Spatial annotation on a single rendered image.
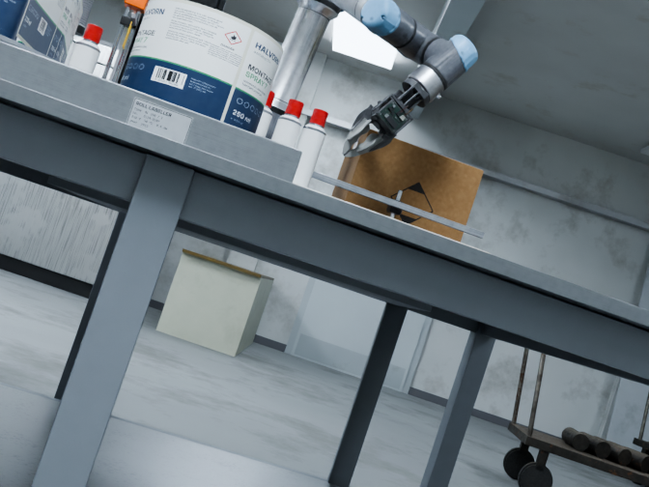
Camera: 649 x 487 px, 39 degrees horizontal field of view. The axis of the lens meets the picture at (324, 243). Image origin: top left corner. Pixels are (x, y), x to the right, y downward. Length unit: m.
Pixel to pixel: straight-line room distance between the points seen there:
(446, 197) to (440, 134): 7.48
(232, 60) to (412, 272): 0.37
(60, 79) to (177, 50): 0.17
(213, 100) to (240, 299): 6.16
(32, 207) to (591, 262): 5.58
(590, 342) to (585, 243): 8.61
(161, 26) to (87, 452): 0.55
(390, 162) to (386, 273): 1.04
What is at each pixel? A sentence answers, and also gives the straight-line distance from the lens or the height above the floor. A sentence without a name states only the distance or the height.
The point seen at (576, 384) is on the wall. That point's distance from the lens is 9.85.
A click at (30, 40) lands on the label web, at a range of 1.41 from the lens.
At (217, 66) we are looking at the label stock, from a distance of 1.22.
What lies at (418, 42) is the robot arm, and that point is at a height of 1.30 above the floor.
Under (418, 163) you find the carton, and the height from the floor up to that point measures 1.08.
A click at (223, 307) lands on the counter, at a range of 7.36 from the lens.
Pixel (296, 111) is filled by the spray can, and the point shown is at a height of 1.06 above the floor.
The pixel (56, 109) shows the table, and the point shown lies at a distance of 1.08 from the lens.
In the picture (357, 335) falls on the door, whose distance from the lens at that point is 9.41.
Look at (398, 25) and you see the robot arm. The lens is 1.97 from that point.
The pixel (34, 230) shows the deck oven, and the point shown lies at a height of 0.42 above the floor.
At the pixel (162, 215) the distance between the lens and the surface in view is 1.09.
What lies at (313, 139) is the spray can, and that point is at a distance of 1.93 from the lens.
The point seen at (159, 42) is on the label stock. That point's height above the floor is 0.96.
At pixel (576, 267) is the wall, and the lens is 9.81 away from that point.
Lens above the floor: 0.72
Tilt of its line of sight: 3 degrees up
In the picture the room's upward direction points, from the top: 19 degrees clockwise
